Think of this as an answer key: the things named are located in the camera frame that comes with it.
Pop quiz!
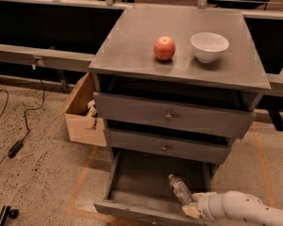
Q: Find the grey top drawer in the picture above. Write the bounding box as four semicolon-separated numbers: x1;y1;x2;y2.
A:
93;92;256;138

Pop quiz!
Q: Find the grey middle drawer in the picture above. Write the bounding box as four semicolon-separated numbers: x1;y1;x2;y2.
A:
104;128;231;164

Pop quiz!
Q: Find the grey drawer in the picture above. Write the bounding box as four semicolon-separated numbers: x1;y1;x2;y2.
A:
94;150;219;226
104;128;231;164
93;92;256;138

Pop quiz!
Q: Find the clear plastic water bottle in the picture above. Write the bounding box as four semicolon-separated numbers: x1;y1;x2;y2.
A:
168;174;193;205

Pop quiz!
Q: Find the grey bottom drawer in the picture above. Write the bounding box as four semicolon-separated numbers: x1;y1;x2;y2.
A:
94;150;219;226

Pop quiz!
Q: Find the grey drawer cabinet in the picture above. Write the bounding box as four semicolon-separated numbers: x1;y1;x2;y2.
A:
89;6;272;181

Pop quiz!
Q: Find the black power adapter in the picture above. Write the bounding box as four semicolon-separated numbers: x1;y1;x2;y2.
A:
8;140;23;158

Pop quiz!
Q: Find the red apple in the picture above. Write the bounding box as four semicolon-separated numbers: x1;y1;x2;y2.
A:
154;36;175;61

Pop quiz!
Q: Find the cardboard box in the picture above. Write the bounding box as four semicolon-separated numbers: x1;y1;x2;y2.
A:
57;73;107;147

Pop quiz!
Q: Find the black object on floor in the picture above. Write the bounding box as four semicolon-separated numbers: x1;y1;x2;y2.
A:
0;205;19;226

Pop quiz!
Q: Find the white ceramic bowl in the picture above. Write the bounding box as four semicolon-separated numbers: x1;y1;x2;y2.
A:
191;32;229;63

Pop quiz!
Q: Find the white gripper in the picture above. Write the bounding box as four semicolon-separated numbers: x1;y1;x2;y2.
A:
182;192;219;220

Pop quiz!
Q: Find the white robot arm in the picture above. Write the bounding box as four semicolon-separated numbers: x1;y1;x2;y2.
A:
182;191;283;226

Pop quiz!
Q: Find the grey metal railing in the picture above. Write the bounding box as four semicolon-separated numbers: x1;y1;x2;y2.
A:
0;0;283;97

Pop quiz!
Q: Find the black power cable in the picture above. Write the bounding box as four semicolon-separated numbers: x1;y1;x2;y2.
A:
0;78;46;178

